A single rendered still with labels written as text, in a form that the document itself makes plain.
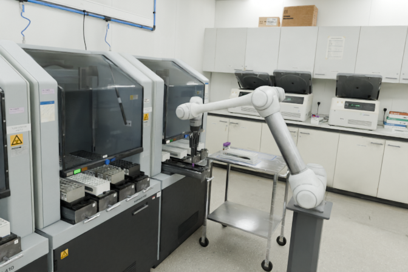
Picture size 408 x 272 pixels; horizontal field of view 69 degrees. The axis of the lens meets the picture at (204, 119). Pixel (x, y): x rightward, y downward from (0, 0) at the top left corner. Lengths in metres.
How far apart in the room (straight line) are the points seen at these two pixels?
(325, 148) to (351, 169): 0.39
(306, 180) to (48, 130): 1.36
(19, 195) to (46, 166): 0.16
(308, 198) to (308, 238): 0.42
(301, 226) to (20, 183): 1.60
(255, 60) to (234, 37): 0.51
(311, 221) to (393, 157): 2.36
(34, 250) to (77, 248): 0.25
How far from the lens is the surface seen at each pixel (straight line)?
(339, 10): 4.90
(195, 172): 2.17
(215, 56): 4.95
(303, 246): 2.18
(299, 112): 4.26
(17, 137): 1.49
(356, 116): 4.19
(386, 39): 4.48
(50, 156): 1.60
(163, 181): 2.20
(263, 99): 1.73
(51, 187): 1.65
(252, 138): 4.47
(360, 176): 4.34
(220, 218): 2.69
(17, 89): 1.46
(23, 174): 1.55
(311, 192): 1.78
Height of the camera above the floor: 1.53
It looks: 9 degrees down
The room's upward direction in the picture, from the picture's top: 3 degrees clockwise
